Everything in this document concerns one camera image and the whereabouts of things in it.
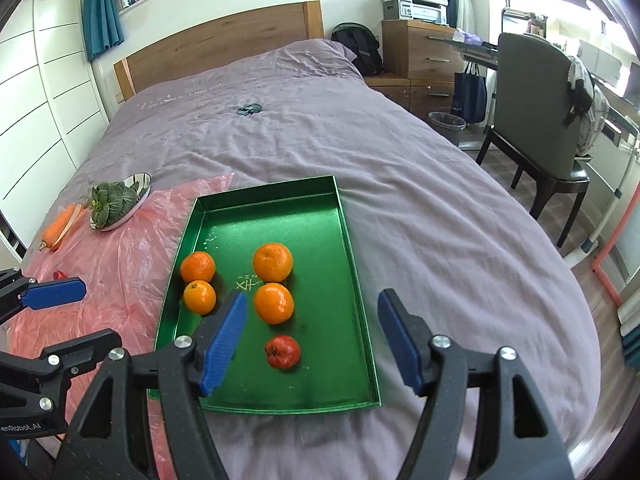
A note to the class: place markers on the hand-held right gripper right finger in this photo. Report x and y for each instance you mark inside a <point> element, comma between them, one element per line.
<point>400,340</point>

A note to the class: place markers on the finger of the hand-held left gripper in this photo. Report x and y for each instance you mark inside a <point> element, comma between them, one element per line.
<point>75,352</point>
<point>55,292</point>

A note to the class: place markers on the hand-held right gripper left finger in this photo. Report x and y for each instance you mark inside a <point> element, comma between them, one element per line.
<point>225,340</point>

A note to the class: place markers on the wrinkled red fruit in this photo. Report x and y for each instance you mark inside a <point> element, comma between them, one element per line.
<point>282,352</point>

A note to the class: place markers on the large orange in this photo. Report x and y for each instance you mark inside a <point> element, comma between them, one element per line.
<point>272,261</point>

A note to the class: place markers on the green metal tray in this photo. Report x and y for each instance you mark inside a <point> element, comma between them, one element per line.
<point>310,240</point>

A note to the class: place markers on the pink plastic sheet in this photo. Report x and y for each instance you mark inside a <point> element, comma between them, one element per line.
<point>115,270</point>

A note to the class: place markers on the carrot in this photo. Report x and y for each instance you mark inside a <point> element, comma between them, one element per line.
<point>59,227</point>

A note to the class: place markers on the bok choy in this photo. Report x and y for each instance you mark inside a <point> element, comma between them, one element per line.
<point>110,205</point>

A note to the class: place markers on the bed with purple cover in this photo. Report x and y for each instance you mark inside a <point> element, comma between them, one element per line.
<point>425,210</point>

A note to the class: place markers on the white enamel plate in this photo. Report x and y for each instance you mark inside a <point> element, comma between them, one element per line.
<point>137,185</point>

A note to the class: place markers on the white wardrobe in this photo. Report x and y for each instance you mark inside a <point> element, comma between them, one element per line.
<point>45,85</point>

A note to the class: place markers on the waste bin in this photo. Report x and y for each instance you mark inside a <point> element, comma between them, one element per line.
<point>447,127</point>

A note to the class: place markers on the orange framed panel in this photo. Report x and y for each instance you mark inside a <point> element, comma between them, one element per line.
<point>607,255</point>

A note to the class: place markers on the small black item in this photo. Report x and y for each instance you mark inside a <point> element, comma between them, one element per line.
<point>249,109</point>

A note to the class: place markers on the low wooden nightstand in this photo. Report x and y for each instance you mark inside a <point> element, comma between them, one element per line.
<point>415,92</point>

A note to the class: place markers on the navy bag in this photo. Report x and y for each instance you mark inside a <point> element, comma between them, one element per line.
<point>469,95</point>

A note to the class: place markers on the grey chair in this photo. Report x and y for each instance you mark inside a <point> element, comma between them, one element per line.
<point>530,105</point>

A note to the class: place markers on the short teal curtain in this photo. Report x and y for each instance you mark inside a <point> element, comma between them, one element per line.
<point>102,10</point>

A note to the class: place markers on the wooden dresser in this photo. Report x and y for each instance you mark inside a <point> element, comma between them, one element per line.
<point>425,50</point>

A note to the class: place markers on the wooden headboard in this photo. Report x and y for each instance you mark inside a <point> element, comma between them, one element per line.
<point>210,45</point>

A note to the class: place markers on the black backpack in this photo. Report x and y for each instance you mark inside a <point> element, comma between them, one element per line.
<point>360,47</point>

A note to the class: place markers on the cloth on chair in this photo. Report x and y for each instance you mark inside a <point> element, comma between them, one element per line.
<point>587,95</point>

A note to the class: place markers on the white printer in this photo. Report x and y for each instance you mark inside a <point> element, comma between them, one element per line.
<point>415,7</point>

